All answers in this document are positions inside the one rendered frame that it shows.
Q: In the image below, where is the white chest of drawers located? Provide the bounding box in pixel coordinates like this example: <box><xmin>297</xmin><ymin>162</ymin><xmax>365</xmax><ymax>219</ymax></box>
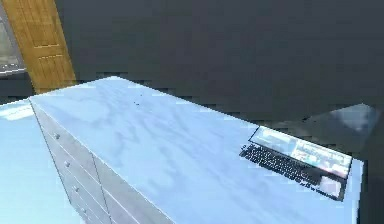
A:
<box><xmin>28</xmin><ymin>75</ymin><xmax>365</xmax><ymax>224</ymax></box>

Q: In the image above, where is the brown wooden room door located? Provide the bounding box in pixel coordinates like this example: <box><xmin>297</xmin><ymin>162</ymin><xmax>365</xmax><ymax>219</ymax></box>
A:
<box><xmin>0</xmin><ymin>0</ymin><xmax>77</xmax><ymax>95</ymax></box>

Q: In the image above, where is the silver laptop with backlit keys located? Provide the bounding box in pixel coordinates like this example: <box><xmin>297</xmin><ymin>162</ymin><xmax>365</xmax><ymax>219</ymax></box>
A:
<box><xmin>238</xmin><ymin>125</ymin><xmax>354</xmax><ymax>202</ymax></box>

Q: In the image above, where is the grey framed window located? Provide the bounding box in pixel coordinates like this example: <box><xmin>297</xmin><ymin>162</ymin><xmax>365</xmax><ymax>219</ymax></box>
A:
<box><xmin>0</xmin><ymin>3</ymin><xmax>27</xmax><ymax>78</ymax></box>

